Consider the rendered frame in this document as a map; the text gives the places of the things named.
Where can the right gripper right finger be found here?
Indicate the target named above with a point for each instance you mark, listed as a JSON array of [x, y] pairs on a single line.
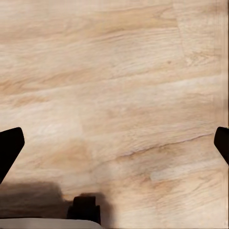
[[221, 142]]

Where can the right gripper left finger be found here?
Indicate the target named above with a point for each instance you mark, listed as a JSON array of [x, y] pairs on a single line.
[[11, 143]]

